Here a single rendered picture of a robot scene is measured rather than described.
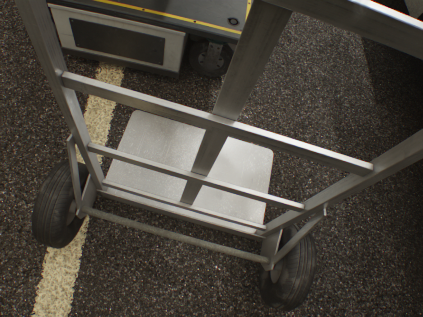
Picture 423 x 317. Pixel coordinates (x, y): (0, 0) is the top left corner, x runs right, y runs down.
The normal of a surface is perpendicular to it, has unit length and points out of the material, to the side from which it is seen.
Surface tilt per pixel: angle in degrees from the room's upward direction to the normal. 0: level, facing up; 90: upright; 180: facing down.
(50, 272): 0
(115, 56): 90
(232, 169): 0
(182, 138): 0
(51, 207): 21
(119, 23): 90
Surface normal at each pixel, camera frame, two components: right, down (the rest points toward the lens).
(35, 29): -0.23, 0.87
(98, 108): 0.17, -0.41
